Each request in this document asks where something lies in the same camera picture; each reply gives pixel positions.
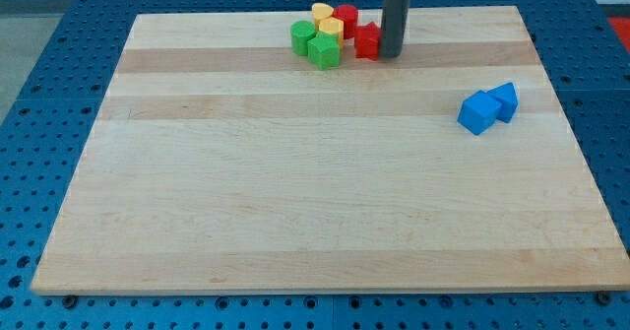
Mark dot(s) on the red star block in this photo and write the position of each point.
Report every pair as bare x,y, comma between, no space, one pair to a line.
366,41

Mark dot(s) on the yellow hexagon block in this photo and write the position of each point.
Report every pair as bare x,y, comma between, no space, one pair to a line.
333,26

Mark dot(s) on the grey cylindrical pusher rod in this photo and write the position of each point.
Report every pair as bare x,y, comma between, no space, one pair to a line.
393,26

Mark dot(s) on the blue triangle block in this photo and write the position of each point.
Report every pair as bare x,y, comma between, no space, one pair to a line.
506,95

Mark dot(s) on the yellow heart block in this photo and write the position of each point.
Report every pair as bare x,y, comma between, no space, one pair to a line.
321,11

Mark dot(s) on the wooden board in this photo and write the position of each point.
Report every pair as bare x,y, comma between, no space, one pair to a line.
220,163

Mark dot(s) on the blue cube block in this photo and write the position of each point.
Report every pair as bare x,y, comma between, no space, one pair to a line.
479,112

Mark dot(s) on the green cylinder block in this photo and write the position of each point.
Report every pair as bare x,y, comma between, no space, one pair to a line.
300,33

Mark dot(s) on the red cylinder block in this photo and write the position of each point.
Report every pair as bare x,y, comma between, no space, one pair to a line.
348,14

